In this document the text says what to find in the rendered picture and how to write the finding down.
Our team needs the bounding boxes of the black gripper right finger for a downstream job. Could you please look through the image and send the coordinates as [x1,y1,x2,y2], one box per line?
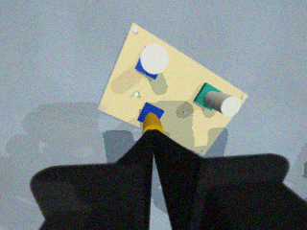
[153,129,290,230]

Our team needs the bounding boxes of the cream rectangular circuit board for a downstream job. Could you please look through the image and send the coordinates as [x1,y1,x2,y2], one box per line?
[98,22,248,155]

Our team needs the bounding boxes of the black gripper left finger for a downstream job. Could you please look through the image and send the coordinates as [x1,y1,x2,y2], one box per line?
[30,129,154,230]

